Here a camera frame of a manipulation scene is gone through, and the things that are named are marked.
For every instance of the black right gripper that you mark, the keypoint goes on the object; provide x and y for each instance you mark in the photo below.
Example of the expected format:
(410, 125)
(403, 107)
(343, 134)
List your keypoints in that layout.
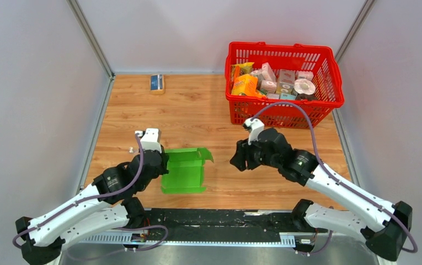
(242, 154)

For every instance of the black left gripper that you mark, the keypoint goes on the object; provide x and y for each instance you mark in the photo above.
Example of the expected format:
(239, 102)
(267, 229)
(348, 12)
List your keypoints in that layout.
(164, 169)

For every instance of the green paper box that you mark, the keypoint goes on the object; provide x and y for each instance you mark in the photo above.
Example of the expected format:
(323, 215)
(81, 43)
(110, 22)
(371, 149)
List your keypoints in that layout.
(185, 170)

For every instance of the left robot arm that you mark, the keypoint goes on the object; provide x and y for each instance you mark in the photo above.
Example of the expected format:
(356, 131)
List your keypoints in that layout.
(109, 202)

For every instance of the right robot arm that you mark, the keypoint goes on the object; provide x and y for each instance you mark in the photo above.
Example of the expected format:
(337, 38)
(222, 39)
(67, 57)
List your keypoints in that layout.
(383, 226)

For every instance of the orange snack box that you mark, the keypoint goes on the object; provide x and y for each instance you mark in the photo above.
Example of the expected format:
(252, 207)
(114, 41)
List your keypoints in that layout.
(245, 85)

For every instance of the blue yellow sponge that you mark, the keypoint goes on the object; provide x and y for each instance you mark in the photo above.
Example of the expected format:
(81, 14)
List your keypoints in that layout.
(157, 84)

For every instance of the red shopping basket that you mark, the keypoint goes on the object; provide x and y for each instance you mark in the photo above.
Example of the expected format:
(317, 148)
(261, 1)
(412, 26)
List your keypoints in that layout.
(312, 62)

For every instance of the pink white tissue pack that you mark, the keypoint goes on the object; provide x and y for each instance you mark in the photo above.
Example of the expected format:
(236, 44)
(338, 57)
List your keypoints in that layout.
(267, 72)

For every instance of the yellow snack bag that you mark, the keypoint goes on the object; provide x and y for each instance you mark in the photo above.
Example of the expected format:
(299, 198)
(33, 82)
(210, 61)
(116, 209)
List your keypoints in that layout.
(241, 69)

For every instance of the red white carton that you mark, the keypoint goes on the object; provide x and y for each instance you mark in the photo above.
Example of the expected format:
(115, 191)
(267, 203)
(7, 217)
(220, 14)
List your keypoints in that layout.
(287, 77)

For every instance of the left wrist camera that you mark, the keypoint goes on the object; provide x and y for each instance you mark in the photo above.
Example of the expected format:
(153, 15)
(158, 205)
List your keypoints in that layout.
(150, 139)

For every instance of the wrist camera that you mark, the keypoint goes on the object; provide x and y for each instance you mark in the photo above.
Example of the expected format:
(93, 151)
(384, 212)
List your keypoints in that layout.
(254, 126)
(150, 139)

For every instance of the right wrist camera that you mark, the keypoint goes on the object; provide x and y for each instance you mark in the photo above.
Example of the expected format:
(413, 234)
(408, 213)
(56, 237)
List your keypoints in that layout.
(254, 126)

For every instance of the white perforated cable tray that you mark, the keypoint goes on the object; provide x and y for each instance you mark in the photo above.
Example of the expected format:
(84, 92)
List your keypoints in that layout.
(129, 238)

